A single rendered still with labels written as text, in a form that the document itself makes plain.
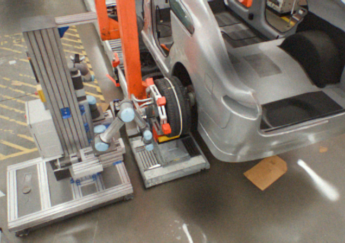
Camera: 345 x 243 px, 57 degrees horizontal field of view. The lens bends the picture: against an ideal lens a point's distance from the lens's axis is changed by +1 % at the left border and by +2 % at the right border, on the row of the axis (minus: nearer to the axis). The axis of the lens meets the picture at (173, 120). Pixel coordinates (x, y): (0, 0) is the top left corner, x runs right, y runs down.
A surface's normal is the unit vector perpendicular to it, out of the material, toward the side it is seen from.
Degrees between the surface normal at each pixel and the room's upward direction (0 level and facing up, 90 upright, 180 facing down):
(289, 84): 21
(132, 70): 90
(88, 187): 0
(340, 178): 0
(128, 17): 90
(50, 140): 90
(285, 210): 0
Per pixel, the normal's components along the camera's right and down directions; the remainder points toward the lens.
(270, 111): 0.03, -0.68
